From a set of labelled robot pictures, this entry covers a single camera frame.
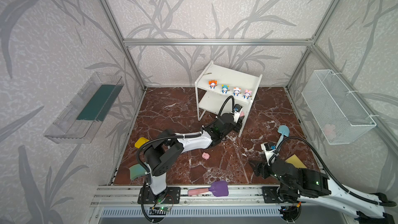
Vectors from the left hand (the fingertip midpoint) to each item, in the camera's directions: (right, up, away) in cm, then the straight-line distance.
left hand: (243, 111), depth 83 cm
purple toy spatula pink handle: (-14, -39, -6) cm, 41 cm away
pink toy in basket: (+39, -9, -10) cm, 41 cm away
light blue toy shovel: (+29, -14, +14) cm, 35 cm away
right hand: (+3, -21, -9) cm, 23 cm away
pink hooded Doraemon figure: (-2, +8, -15) cm, 17 cm away
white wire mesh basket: (+35, 0, -20) cm, 41 cm away
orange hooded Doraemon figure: (-17, +13, -11) cm, 24 cm away
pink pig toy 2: (-21, -25, +1) cm, 33 cm away
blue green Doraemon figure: (-11, +11, -13) cm, 20 cm away
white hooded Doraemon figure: (-6, +10, -14) cm, 18 cm away
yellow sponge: (+28, -27, +1) cm, 39 cm away
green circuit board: (-40, -44, -13) cm, 61 cm away
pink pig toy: (-1, -2, -3) cm, 3 cm away
